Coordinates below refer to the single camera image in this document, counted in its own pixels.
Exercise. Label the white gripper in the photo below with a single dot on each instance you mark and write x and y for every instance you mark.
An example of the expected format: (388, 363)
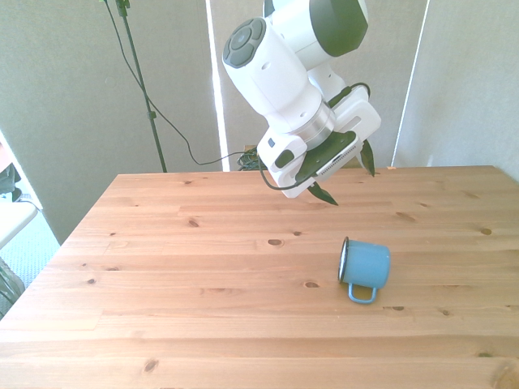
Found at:
(359, 115)

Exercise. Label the blue enamel mug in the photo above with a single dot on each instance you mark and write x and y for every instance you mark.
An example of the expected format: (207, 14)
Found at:
(365, 263)

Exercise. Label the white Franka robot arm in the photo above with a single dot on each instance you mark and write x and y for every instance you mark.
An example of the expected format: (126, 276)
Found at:
(275, 81)

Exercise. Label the white seat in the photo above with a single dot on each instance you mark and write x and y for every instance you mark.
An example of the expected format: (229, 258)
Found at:
(12, 221)

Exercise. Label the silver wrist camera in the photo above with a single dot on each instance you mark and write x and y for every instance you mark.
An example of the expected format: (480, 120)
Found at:
(338, 160)

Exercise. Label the black camera stand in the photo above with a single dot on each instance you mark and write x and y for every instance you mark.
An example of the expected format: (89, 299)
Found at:
(139, 77)

